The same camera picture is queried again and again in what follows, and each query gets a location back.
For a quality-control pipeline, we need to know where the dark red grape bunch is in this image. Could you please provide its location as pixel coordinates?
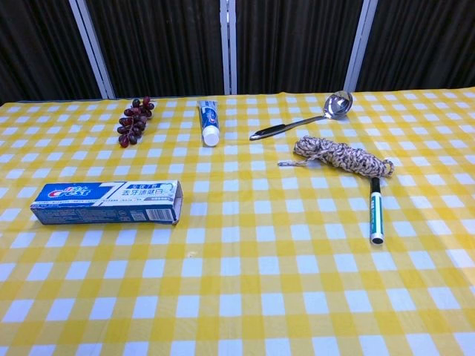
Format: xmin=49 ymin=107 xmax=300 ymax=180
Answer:
xmin=117 ymin=96 xmax=156 ymax=148

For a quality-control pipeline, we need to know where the white patterned rope bundle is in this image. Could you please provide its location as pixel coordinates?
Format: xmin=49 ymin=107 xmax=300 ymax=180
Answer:
xmin=277 ymin=135 xmax=396 ymax=180

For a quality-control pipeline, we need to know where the blue white toothpaste tube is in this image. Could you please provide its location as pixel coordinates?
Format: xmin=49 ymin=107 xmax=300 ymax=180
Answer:
xmin=196 ymin=99 xmax=220 ymax=148

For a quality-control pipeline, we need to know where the green white marker pen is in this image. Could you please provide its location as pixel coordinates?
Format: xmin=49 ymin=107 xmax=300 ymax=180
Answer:
xmin=369 ymin=177 xmax=385 ymax=245

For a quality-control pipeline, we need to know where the blue Crest toothpaste box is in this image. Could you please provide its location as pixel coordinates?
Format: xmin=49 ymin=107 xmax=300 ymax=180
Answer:
xmin=29 ymin=179 xmax=184 ymax=226

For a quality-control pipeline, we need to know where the yellow white checkered tablecloth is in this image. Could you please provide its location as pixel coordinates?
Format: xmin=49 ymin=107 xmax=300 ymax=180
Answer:
xmin=0 ymin=87 xmax=475 ymax=356

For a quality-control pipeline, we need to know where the dark pleated curtain panel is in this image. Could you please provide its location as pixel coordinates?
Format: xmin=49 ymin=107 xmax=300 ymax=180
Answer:
xmin=235 ymin=0 xmax=364 ymax=95
xmin=356 ymin=0 xmax=475 ymax=93
xmin=85 ymin=0 xmax=226 ymax=99
xmin=0 ymin=0 xmax=102 ymax=105

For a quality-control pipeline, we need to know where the steel ladle with black handle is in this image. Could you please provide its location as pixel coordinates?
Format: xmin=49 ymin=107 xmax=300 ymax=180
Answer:
xmin=249 ymin=90 xmax=354 ymax=142

